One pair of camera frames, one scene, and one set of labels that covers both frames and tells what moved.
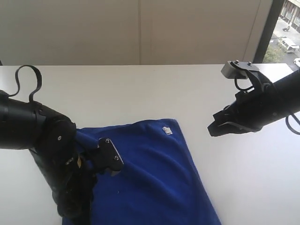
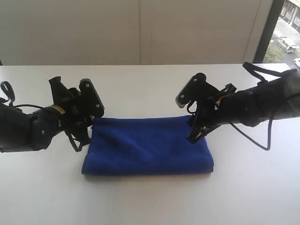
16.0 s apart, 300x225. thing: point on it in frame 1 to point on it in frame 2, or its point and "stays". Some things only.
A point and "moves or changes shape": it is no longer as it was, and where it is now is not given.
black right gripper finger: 225,115 to 200,127
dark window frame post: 268,30 stays
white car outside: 296,61 stays
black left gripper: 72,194 to 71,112
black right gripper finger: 216,128 to 229,88
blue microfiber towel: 158,183 moves or changes shape
